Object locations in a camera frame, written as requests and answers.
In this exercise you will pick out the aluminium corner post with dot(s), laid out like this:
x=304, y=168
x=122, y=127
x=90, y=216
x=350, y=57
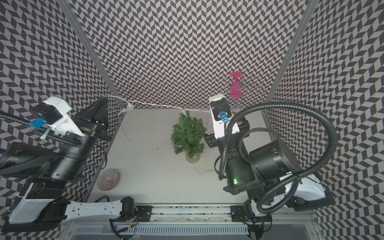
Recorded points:
x=67, y=10
x=303, y=24

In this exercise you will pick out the aluminium corner post left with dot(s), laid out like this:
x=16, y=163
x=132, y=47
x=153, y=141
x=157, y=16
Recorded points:
x=67, y=10

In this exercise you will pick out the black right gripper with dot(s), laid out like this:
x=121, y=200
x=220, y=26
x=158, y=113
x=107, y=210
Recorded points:
x=212, y=139

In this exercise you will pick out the pink wine glass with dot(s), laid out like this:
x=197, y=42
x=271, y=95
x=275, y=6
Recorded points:
x=235, y=91

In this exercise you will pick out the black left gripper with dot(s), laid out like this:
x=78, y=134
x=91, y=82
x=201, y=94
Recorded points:
x=95, y=120

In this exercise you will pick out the pink glass plate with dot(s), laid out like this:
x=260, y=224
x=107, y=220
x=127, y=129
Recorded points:
x=108, y=180

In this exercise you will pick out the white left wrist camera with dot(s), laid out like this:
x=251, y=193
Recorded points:
x=52, y=118

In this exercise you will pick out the aluminium front rail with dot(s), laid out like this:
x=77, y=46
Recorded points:
x=184, y=213

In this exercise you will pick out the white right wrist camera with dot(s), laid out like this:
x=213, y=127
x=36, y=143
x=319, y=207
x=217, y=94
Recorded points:
x=221, y=114

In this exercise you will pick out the aluminium corner post right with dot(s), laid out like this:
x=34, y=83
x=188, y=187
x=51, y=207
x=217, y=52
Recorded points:
x=303, y=24

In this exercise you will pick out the small green christmas tree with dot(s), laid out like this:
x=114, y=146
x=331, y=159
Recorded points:
x=187, y=137

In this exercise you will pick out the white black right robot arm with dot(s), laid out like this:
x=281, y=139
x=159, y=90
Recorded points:
x=257, y=171

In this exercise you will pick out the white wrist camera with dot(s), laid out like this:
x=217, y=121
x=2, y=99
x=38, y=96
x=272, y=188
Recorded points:
x=221, y=114
x=52, y=118

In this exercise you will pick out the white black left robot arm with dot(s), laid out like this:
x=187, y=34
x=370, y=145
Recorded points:
x=40, y=205

